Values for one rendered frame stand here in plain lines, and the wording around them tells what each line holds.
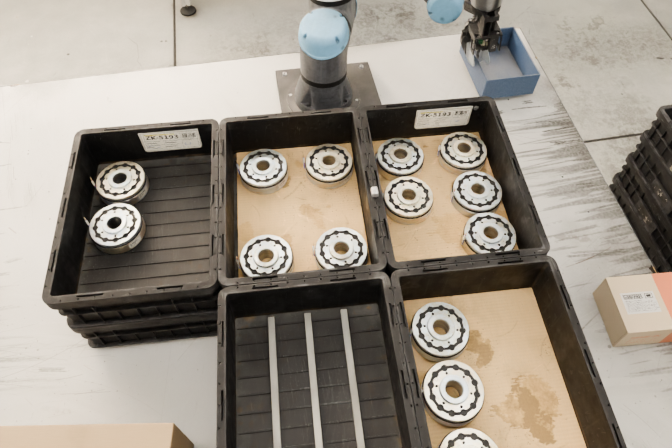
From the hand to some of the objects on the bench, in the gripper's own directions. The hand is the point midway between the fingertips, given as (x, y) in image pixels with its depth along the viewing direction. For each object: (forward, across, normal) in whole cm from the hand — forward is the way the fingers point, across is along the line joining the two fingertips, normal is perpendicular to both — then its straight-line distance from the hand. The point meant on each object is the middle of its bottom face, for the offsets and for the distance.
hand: (474, 59), depth 154 cm
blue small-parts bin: (+6, +7, 0) cm, 9 cm away
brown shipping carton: (-1, -94, -95) cm, 134 cm away
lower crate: (0, -83, -46) cm, 95 cm away
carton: (+8, +15, -74) cm, 76 cm away
